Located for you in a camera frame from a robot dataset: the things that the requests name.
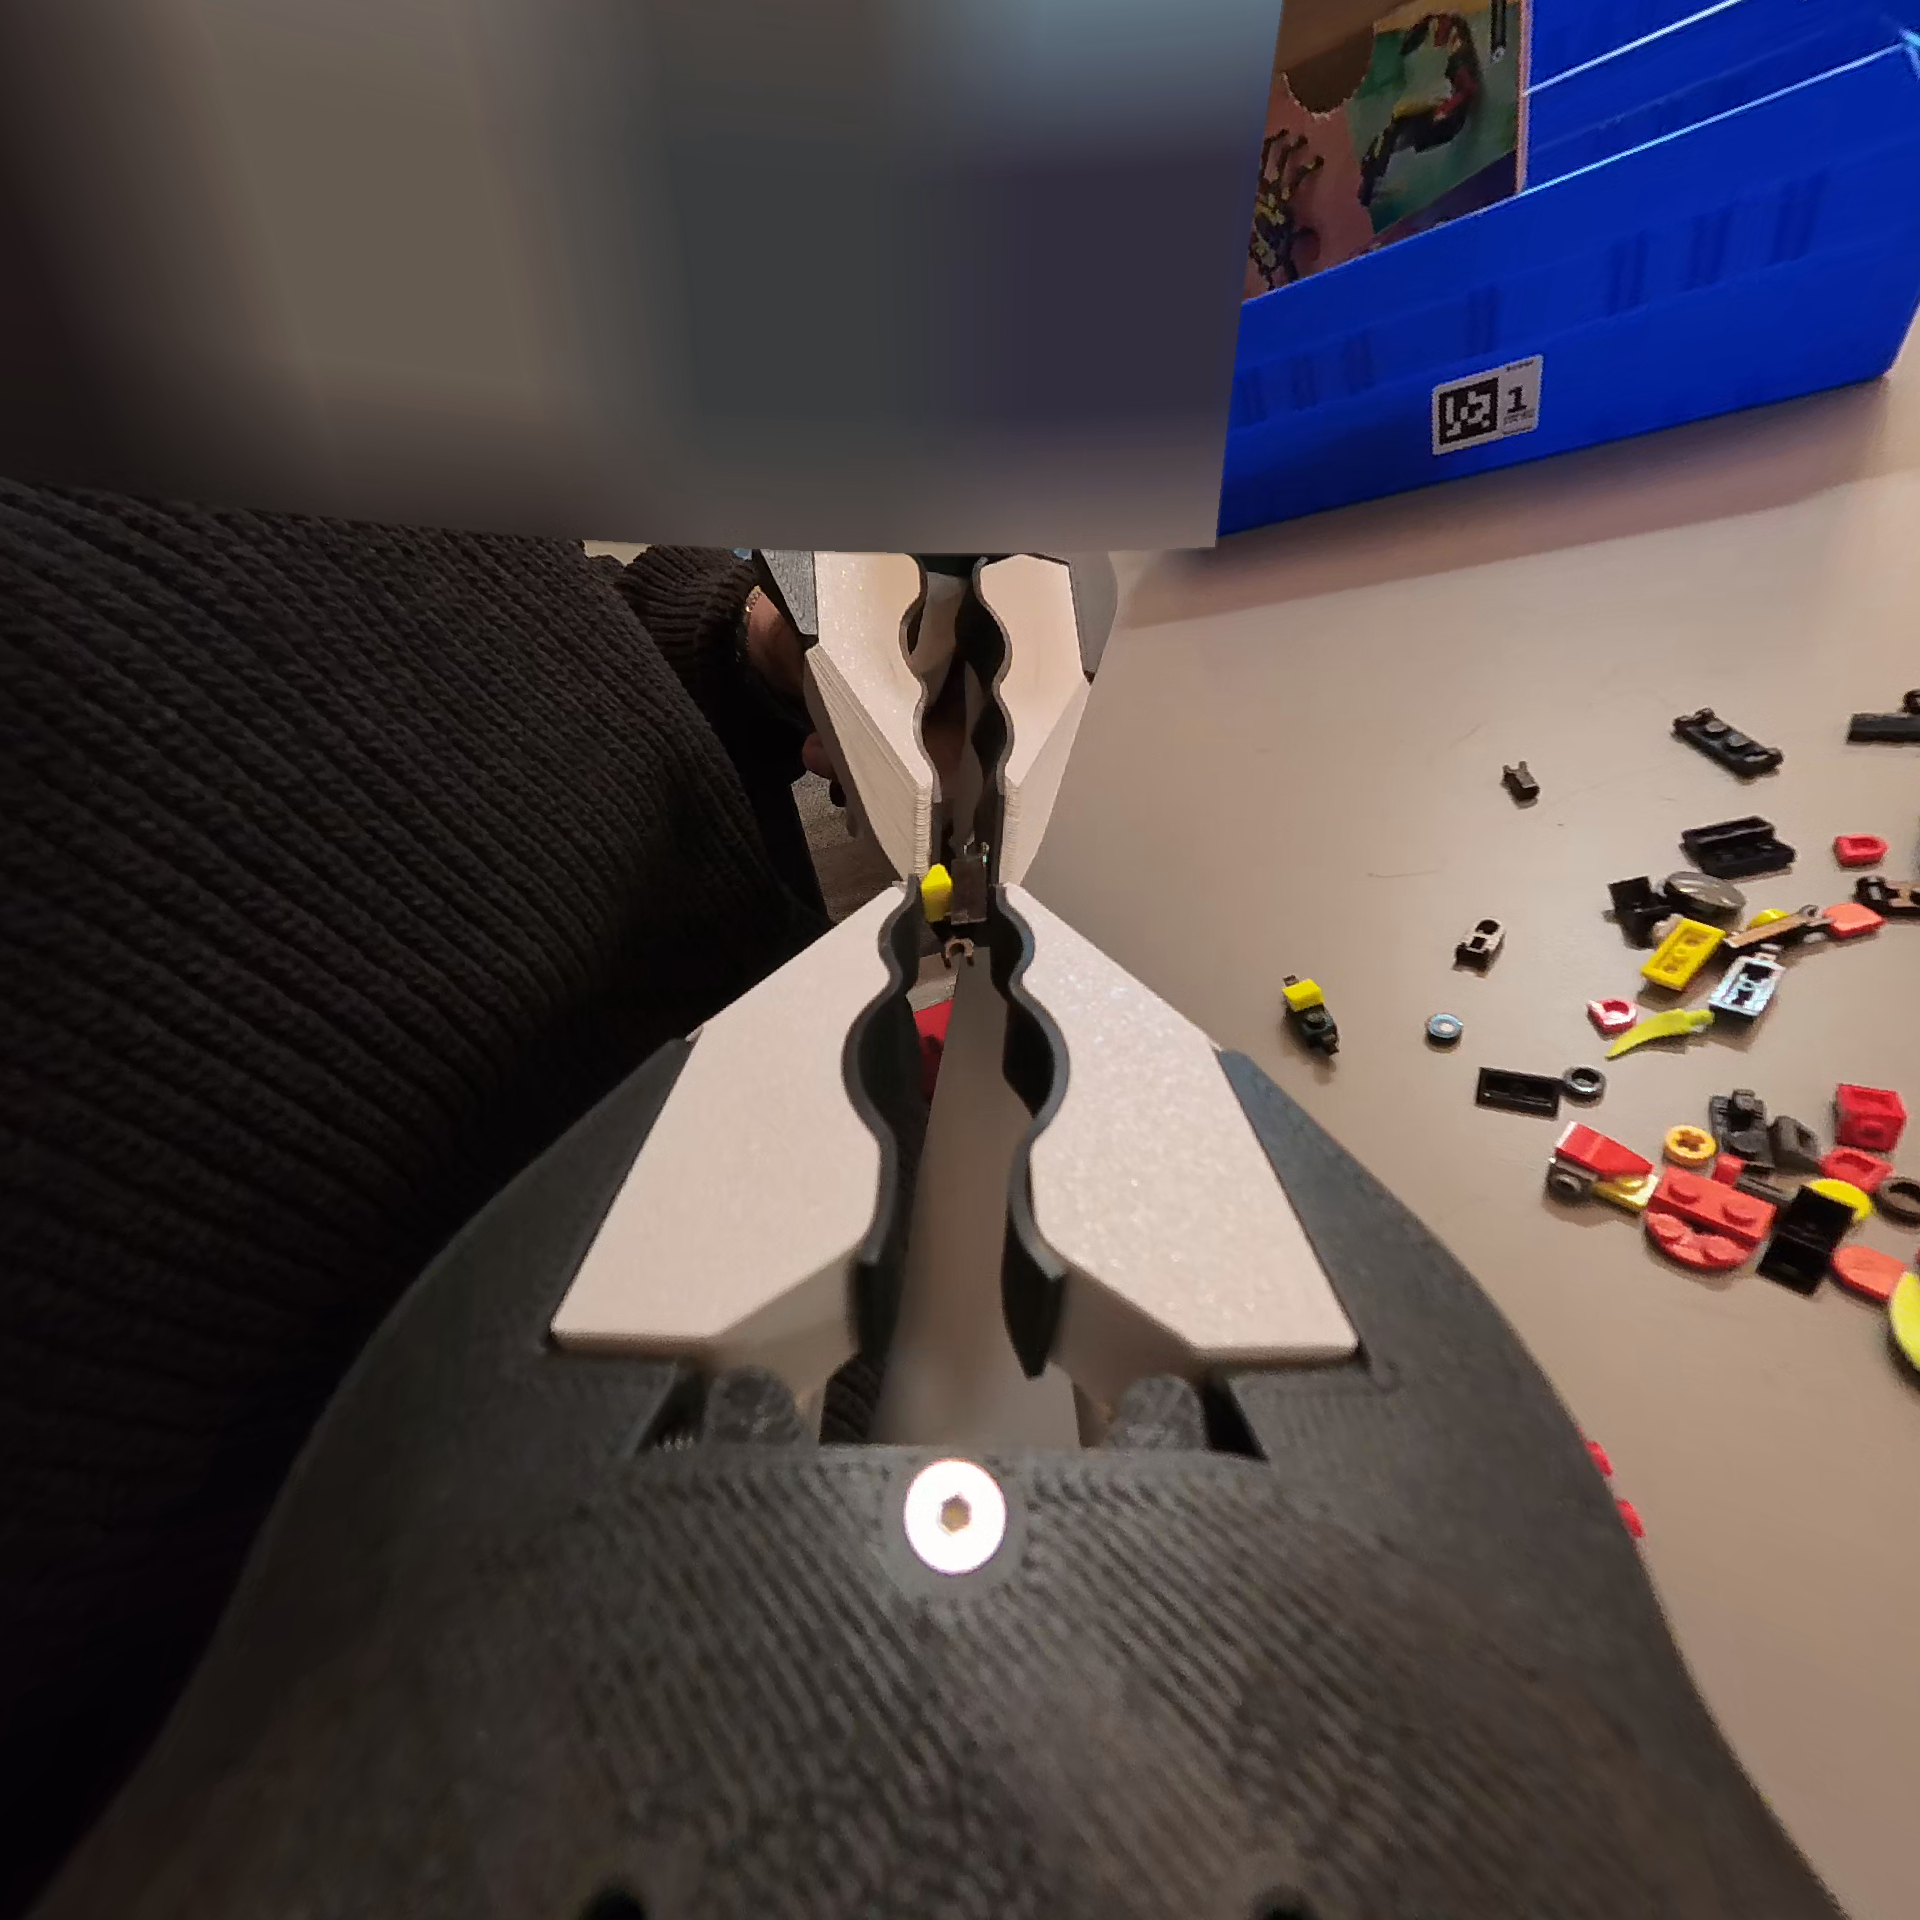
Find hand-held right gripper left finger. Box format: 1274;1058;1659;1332
548;877;927;1426

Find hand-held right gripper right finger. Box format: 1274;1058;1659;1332
989;883;1362;1426

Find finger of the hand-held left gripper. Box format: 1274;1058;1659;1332
977;550;1088;890
802;550;941;883

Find person's left forearm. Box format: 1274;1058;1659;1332
593;543;760;706

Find scattered loose lego pieces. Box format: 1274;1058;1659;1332
1417;691;1920;1373

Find printed cardboard lego box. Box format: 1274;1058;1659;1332
1242;0;1529;302

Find person's left hand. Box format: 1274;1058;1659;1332
744;592;847;822

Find blue plastic bin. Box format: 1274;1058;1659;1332
1218;0;1920;536

